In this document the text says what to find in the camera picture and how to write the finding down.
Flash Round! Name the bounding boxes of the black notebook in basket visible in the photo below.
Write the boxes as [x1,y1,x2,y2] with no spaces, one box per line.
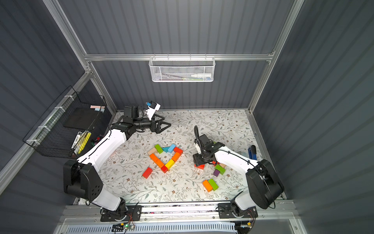
[62,108,102,130]

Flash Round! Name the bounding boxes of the light blue block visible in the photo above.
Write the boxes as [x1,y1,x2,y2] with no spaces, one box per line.
[168,144,176,153]

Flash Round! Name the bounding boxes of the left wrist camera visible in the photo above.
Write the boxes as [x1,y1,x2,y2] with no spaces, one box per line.
[146,101,161,121]

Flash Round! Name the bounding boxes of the orange block low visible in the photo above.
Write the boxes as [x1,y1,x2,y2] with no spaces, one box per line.
[155,160,165,168]

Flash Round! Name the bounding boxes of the blue stapler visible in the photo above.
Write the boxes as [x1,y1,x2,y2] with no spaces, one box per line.
[248,145,257,160]

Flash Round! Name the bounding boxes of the yellow block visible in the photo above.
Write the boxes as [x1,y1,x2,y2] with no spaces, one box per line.
[165,160,175,170]

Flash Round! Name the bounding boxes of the yellow highlighter pack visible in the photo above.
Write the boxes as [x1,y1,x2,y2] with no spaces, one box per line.
[75,131,91,155]

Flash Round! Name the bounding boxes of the white wire mesh basket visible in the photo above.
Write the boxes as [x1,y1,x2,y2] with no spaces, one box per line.
[149,57,216,83]

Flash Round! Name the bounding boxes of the red small block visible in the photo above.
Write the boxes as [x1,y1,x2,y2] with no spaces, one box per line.
[161,165,168,173]

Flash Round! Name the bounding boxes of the green block bottom pair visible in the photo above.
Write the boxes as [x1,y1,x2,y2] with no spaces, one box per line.
[208,179,219,191]

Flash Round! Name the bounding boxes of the red long block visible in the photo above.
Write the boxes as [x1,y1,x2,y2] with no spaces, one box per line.
[142,167,153,178]

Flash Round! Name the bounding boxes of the orange block bottom pair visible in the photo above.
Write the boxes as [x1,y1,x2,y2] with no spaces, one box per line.
[202,180,213,192]

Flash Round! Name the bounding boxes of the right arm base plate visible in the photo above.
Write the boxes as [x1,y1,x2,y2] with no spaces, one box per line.
[215,203,258,219]

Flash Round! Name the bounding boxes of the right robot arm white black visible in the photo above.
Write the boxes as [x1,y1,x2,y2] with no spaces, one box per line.
[193,134,284,216]

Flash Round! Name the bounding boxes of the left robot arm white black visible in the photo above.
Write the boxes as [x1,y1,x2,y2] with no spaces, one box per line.
[63,101,171,215]

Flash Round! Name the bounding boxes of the purple small block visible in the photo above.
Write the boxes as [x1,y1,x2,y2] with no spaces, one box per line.
[213,169,220,177]

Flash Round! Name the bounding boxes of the black wire mesh basket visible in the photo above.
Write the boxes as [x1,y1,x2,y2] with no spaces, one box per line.
[23,91,112,159]

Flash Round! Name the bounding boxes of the red block low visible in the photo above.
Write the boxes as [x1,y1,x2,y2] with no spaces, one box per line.
[195,165,205,170]

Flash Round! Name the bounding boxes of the beige wooden block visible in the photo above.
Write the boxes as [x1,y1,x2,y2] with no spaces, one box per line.
[148,147,158,156]

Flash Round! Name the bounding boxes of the small circuit board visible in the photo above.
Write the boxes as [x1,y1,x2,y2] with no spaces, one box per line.
[110,223,135,234]

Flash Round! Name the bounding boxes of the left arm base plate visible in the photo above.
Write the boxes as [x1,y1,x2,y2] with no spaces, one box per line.
[100,205,143,222]

